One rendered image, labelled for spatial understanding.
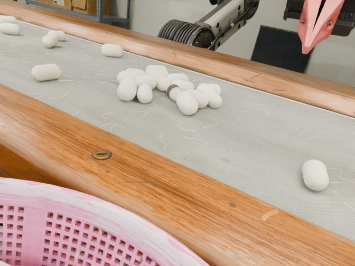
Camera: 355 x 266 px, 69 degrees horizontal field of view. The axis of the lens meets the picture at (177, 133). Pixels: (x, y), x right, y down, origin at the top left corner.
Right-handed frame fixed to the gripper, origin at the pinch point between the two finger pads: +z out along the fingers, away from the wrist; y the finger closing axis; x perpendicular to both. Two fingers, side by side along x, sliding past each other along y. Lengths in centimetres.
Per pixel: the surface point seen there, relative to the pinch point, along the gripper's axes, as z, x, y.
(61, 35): 6.2, 2.6, -43.9
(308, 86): 0.4, 7.7, 2.1
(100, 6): -111, 107, -179
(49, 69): 19.2, -7.9, -26.2
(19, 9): -2, 7, -69
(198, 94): 14.0, -3.2, -9.4
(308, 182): 21.3, -7.6, 3.8
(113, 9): -145, 140, -204
